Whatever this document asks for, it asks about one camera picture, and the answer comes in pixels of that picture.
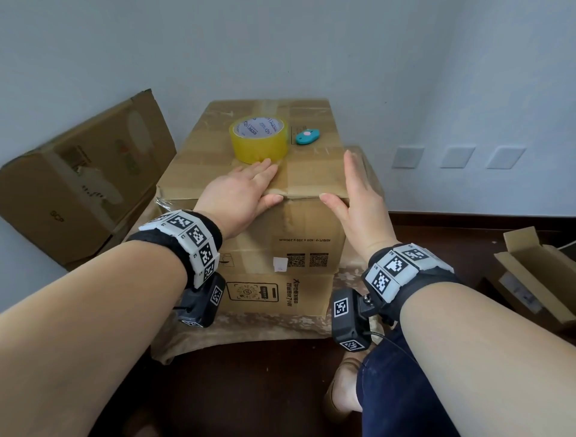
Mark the person's left hand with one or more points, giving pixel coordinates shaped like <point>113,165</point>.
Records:
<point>234,198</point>

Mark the person's right hand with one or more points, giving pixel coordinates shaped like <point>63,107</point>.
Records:
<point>366,216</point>

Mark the person's left thumb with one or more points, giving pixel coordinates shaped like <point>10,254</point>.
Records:
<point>271,201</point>

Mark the person's right thumb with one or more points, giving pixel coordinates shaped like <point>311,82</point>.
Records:
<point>334,203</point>

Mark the large taped cardboard box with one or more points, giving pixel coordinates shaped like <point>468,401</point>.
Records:
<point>279,243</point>

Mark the person's left forearm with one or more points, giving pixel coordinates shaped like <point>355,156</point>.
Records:
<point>85,333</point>

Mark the person's right forearm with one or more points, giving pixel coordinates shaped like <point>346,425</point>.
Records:
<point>486,360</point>

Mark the yellow packing tape roll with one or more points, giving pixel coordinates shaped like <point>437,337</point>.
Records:
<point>258,142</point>

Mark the teal box cutter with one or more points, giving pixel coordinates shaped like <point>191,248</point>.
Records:
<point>307,137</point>

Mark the left wristband with marker tiles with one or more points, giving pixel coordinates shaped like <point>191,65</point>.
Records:
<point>191,238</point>

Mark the wristband with marker tiles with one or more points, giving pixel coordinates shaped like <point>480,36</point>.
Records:
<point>400,270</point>
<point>191,238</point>

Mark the right wristband with marker tiles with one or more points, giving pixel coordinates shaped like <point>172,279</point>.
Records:
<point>400,270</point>

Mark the person's tan shoe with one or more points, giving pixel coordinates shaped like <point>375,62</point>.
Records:
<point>339,391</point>

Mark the person's leg in blue jeans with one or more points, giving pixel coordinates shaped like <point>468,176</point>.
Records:
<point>400,396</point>

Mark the leaning printed cardboard box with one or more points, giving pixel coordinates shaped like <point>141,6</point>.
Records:
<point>67,189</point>

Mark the small open cardboard box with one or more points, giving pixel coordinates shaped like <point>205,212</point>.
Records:
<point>533,279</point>

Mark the white wall socket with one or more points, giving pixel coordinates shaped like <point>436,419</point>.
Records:
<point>407,157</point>
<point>458,157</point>

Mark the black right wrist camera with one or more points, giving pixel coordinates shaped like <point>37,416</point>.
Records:
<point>348,319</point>

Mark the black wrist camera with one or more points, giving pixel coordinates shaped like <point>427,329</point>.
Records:
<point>202,301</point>
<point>348,319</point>

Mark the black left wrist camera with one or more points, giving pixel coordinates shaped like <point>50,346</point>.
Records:
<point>202,301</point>

